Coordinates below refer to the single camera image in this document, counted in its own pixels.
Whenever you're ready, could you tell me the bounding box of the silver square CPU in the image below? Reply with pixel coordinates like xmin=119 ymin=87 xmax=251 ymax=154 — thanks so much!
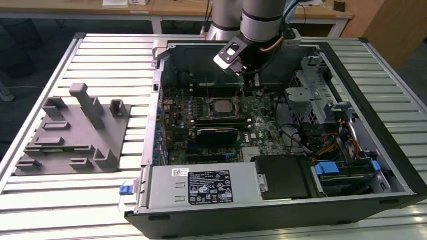
xmin=213 ymin=99 xmax=237 ymax=114

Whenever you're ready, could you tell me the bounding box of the CPU socket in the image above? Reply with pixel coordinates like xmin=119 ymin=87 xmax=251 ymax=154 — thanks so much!
xmin=207 ymin=97 xmax=243 ymax=119

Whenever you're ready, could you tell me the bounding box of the black RAM slot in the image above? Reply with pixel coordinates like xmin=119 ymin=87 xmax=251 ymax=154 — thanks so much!
xmin=193 ymin=118 xmax=251 ymax=122
xmin=190 ymin=86 xmax=245 ymax=90
xmin=194 ymin=121 xmax=251 ymax=125
xmin=195 ymin=125 xmax=253 ymax=130
xmin=194 ymin=123 xmax=253 ymax=127
xmin=190 ymin=83 xmax=245 ymax=87
xmin=190 ymin=90 xmax=245 ymax=95
xmin=190 ymin=88 xmax=245 ymax=92

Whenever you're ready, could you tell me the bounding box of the silver metal drive cage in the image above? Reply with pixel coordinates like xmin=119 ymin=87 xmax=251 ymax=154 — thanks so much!
xmin=283 ymin=56 xmax=357 ymax=126

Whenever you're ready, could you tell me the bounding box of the black graphics card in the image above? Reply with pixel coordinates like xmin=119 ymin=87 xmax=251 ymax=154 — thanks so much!
xmin=195 ymin=127 xmax=241 ymax=146

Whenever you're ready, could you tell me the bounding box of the green motherboard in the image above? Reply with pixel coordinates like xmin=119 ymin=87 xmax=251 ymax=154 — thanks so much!
xmin=158 ymin=83 xmax=302 ymax=166

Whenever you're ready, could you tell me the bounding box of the silver finned chipset heatsink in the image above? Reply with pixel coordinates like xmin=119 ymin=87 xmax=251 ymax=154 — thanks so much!
xmin=242 ymin=146 xmax=263 ymax=159

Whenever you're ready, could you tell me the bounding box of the black expansion slot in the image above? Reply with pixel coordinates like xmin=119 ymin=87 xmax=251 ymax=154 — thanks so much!
xmin=186 ymin=154 xmax=242 ymax=163

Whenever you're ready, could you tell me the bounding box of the wooden cabinet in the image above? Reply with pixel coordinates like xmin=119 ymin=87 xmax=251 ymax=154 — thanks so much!
xmin=342 ymin=0 xmax=427 ymax=72

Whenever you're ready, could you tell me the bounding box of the hard disk in blue carrier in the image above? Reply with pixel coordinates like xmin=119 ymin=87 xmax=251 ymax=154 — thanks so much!
xmin=311 ymin=159 xmax=394 ymax=200

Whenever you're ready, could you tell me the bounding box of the white paper sheet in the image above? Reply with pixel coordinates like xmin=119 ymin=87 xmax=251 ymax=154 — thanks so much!
xmin=102 ymin=0 xmax=130 ymax=8

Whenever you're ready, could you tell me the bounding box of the grey power supply box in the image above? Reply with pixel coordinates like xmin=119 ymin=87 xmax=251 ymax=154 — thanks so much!
xmin=133 ymin=163 xmax=270 ymax=210

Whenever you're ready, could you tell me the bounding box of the grey plastic parts rack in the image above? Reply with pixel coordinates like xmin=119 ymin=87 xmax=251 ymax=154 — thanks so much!
xmin=12 ymin=82 xmax=134 ymax=177

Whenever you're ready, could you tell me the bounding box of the blue plastic latch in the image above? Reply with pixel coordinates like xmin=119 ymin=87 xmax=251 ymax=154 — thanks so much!
xmin=119 ymin=181 xmax=135 ymax=196

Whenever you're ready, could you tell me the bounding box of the black open PC case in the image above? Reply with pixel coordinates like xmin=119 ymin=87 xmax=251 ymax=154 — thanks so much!
xmin=118 ymin=37 xmax=427 ymax=240

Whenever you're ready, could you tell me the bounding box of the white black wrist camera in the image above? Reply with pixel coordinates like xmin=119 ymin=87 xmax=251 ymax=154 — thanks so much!
xmin=213 ymin=41 xmax=251 ymax=71

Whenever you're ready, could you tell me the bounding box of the black cable, brass connector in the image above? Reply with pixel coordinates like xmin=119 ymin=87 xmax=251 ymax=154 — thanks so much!
xmin=259 ymin=36 xmax=286 ymax=54

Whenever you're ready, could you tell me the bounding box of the grey boxed wrist camera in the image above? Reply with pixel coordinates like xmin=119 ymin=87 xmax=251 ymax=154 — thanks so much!
xmin=282 ymin=28 xmax=303 ymax=49

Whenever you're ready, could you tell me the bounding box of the orange yellow wire bundle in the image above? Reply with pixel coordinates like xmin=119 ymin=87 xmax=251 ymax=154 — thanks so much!
xmin=311 ymin=119 xmax=367 ymax=162

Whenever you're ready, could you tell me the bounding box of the wooden desk, white frame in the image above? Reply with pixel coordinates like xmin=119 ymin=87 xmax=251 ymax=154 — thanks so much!
xmin=0 ymin=0 xmax=357 ymax=38

